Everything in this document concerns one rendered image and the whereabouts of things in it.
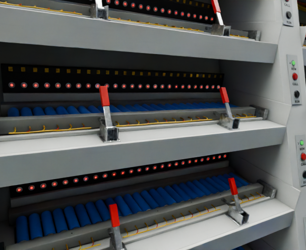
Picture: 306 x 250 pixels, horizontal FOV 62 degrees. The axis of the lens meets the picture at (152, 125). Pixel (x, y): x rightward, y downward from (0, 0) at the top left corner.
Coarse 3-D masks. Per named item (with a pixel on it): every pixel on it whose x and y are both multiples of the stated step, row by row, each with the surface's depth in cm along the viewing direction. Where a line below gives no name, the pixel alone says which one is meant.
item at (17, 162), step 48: (48, 96) 51; (96, 96) 56; (144, 96) 61; (192, 96) 68; (240, 96) 71; (0, 144) 35; (48, 144) 37; (96, 144) 39; (144, 144) 42; (192, 144) 47; (240, 144) 54
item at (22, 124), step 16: (128, 112) 49; (144, 112) 50; (160, 112) 51; (176, 112) 53; (192, 112) 55; (208, 112) 57; (224, 112) 59; (240, 112) 62; (0, 128) 38; (16, 128) 39; (32, 128) 40; (48, 128) 41; (64, 128) 43; (80, 128) 42
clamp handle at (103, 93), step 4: (100, 88) 42; (104, 88) 42; (100, 92) 42; (104, 92) 42; (100, 96) 42; (104, 96) 42; (108, 96) 42; (104, 100) 42; (108, 100) 42; (104, 104) 41; (108, 104) 42; (104, 108) 41; (108, 108) 42; (104, 112) 41; (108, 112) 41; (104, 116) 41; (108, 116) 41; (108, 120) 41; (108, 124) 41
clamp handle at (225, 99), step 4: (220, 88) 55; (224, 88) 55; (220, 92) 55; (224, 92) 55; (224, 96) 54; (224, 100) 54; (228, 100) 54; (228, 104) 54; (228, 108) 54; (228, 112) 54; (228, 116) 53
